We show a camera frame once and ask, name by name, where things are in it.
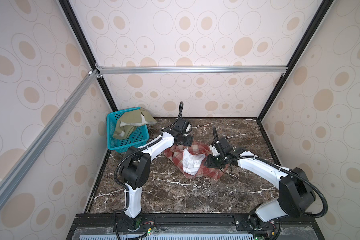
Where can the diagonal aluminium left rail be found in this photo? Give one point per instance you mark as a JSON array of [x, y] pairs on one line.
[[27, 160]]

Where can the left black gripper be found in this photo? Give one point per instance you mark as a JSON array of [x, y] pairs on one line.
[[189, 140]]

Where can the red plaid skirt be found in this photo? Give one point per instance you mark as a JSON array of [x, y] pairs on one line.
[[192, 161]]

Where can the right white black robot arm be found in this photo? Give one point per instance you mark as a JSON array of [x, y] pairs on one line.
[[297, 195]]

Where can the horizontal aluminium back rail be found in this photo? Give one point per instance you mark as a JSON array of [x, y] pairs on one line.
[[193, 69]]

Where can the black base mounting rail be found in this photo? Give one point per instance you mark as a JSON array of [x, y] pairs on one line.
[[191, 227]]

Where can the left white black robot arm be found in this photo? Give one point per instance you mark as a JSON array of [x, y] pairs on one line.
[[134, 169]]

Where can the olive green skirt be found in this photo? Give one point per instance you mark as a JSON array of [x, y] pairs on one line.
[[129, 121]]

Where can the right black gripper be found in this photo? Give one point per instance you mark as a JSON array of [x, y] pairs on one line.
[[209, 163]]

